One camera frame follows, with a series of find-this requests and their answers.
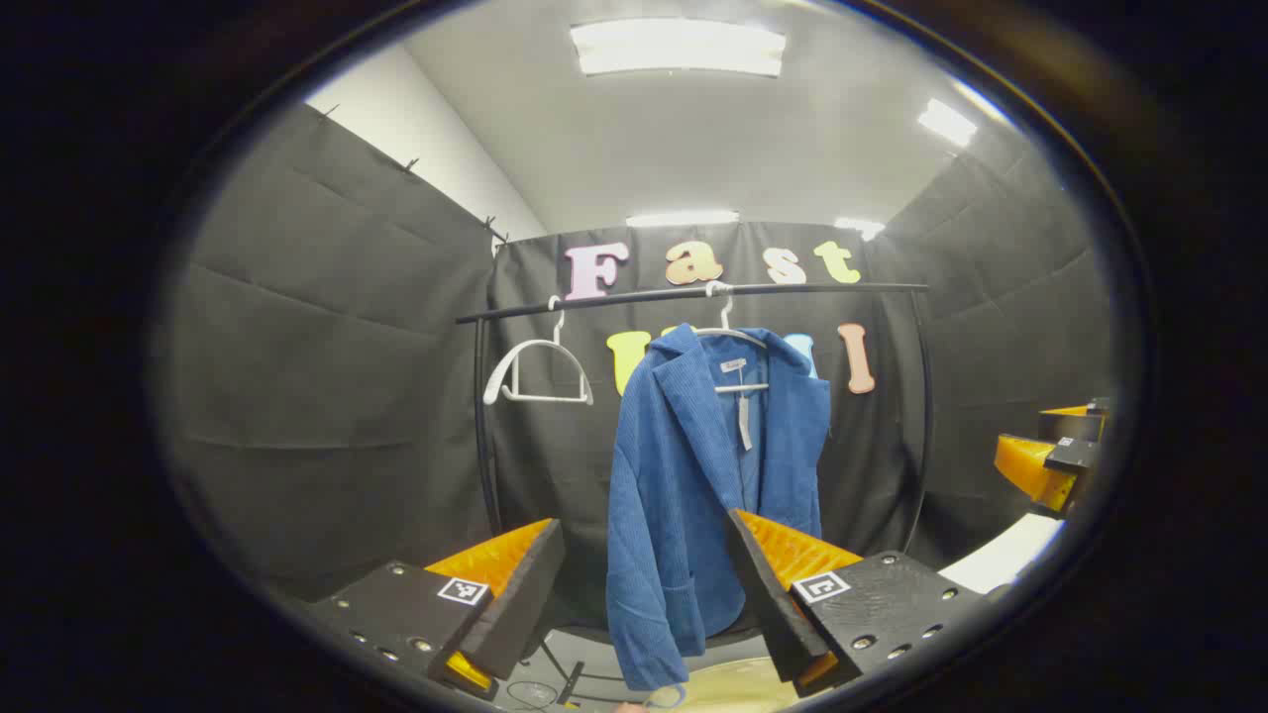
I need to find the large ceiling light panel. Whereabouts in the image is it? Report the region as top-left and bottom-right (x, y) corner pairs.
(570, 18), (789, 78)

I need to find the blue corduroy jacket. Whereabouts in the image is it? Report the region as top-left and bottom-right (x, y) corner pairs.
(606, 324), (833, 692)

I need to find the white board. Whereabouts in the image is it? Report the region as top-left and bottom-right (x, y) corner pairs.
(936, 512), (1066, 595)

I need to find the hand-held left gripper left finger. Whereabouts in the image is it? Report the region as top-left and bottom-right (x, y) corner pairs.
(307, 517), (568, 702)

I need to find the black backdrop cloth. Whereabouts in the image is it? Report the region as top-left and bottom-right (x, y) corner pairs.
(163, 99), (1120, 605)

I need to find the white plastic hanger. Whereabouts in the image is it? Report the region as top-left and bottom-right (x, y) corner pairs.
(482, 295), (595, 407)
(693, 281), (772, 395)

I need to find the black metal clothes rack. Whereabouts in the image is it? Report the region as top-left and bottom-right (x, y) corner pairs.
(456, 281), (937, 706)

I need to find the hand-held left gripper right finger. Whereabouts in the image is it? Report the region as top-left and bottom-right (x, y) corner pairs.
(725, 508), (990, 699)

